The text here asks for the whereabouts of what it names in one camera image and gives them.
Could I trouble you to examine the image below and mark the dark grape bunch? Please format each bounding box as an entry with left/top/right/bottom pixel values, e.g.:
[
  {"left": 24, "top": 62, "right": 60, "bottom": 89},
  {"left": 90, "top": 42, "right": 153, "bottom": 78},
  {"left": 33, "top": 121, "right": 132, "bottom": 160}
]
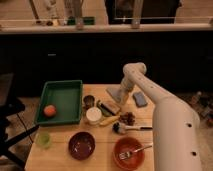
[{"left": 119, "top": 112, "right": 135, "bottom": 126}]

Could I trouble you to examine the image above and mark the black chair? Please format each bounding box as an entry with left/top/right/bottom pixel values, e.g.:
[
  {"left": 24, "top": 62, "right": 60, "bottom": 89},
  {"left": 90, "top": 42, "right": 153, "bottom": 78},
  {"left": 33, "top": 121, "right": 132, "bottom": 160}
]
[{"left": 0, "top": 73, "right": 39, "bottom": 168}]

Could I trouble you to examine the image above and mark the yellow banana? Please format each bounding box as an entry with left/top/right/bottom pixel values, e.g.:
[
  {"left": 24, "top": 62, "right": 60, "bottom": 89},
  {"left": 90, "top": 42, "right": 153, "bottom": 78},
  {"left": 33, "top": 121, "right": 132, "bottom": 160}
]
[{"left": 99, "top": 116, "right": 119, "bottom": 126}]

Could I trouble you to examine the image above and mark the orange fruit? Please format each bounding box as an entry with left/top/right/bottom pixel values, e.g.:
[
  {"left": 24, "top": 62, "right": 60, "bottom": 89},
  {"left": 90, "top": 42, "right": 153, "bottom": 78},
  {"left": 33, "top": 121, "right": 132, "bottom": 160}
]
[{"left": 43, "top": 105, "right": 57, "bottom": 117}]

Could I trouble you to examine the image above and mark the small metal cup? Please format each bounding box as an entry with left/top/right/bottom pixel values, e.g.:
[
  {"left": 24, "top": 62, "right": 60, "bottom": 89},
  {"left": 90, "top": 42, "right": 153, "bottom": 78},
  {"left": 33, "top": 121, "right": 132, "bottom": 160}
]
[{"left": 83, "top": 95, "right": 95, "bottom": 109}]

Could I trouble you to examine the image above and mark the orange bowl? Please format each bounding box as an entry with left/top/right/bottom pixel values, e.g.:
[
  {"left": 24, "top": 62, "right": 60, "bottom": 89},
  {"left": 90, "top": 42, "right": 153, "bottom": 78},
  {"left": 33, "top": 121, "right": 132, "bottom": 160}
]
[{"left": 112, "top": 137, "right": 145, "bottom": 171}]

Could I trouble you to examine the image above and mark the blue sponge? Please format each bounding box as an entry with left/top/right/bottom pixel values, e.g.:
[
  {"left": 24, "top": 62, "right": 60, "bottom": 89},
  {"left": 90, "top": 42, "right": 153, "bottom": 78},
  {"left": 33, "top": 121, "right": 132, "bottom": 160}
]
[{"left": 133, "top": 92, "right": 147, "bottom": 107}]

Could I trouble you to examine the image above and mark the grey-blue towel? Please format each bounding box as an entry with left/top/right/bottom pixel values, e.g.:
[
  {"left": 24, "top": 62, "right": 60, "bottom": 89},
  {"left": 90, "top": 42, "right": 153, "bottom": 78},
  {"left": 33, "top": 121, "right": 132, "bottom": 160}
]
[{"left": 106, "top": 87, "right": 120, "bottom": 103}]

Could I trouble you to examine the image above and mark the silver fork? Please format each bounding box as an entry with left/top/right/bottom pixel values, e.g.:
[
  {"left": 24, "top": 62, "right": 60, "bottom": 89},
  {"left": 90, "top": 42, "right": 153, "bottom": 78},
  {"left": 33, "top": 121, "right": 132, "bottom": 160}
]
[{"left": 118, "top": 144, "right": 153, "bottom": 160}]

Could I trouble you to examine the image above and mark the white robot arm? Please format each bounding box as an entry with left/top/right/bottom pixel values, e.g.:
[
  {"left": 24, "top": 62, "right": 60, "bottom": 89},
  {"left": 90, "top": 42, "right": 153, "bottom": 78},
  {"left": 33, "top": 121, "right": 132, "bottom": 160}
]
[{"left": 119, "top": 63, "right": 202, "bottom": 171}]

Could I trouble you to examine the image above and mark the green vegetable toy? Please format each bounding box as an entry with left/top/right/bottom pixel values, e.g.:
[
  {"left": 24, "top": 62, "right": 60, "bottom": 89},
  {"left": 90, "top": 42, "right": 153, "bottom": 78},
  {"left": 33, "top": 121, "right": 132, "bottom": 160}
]
[{"left": 96, "top": 100, "right": 112, "bottom": 117}]

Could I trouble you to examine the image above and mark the purple bowl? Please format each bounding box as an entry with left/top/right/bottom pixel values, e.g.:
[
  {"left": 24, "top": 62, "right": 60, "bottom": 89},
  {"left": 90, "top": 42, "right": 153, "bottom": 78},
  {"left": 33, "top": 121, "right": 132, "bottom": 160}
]
[{"left": 68, "top": 132, "right": 95, "bottom": 161}]

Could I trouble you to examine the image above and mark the wooden block eraser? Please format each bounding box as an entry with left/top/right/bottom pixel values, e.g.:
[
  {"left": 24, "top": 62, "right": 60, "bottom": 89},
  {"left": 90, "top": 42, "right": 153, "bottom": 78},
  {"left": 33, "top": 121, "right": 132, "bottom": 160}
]
[{"left": 101, "top": 101, "right": 121, "bottom": 115}]

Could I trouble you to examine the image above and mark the green plastic tray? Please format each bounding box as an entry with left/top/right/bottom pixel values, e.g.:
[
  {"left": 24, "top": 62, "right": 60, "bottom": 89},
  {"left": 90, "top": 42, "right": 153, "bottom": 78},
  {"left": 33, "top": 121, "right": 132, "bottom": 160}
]
[{"left": 34, "top": 80, "right": 83, "bottom": 126}]

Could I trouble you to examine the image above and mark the light green cup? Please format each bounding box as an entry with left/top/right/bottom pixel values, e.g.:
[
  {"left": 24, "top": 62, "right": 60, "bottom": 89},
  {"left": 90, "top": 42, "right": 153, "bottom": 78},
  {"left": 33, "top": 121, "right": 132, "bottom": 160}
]
[{"left": 35, "top": 132, "right": 51, "bottom": 149}]

